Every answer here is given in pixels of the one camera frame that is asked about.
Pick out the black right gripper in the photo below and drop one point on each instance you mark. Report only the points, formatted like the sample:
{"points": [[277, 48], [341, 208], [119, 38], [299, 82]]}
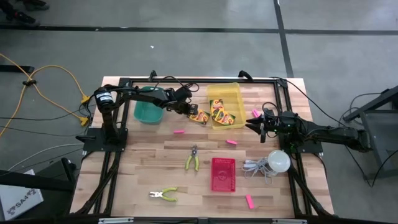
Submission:
{"points": [[283, 123]]}

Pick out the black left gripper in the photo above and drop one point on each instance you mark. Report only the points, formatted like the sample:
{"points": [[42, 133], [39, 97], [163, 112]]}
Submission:
{"points": [[177, 104]]}

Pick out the pink eraser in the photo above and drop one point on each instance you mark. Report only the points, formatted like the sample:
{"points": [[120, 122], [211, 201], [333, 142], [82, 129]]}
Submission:
{"points": [[256, 113], [249, 201], [179, 131], [231, 142]]}

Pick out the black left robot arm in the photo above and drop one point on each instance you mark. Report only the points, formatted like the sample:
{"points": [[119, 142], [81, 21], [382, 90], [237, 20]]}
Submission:
{"points": [[107, 124]]}

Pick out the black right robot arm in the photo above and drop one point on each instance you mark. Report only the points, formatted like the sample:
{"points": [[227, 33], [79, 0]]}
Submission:
{"points": [[335, 135]]}

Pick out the green plastic bin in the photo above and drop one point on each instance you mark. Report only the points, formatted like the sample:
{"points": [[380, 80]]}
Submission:
{"points": [[148, 113]]}

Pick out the yellow translucent plastic bin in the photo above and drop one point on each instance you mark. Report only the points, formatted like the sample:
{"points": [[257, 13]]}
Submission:
{"points": [[231, 93]]}

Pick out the white round bulb lamp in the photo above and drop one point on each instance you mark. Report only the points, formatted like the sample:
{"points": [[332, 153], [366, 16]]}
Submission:
{"points": [[279, 160]]}

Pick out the red perforated plastic basket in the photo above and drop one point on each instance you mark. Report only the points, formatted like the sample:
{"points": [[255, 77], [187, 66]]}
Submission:
{"points": [[223, 174]]}

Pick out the black metal stand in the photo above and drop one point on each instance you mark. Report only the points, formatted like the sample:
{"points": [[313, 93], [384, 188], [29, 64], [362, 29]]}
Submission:
{"points": [[373, 102]]}

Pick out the black floor bar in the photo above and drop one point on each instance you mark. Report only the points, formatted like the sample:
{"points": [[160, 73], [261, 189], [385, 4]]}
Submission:
{"points": [[15, 69]]}

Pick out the person's feet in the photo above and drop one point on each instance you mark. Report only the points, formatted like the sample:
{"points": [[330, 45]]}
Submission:
{"points": [[21, 15]]}

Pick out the white printed box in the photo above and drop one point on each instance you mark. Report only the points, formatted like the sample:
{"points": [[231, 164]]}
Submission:
{"points": [[18, 199]]}

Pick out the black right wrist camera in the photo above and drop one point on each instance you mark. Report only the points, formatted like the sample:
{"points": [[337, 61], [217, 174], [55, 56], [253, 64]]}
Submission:
{"points": [[269, 113]]}

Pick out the black metal table frame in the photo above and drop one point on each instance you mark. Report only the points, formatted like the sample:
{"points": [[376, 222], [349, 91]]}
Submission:
{"points": [[202, 80]]}

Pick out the silver metal bracket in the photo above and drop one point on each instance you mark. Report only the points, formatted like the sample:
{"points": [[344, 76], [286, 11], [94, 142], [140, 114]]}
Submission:
{"points": [[289, 221], [115, 220]]}

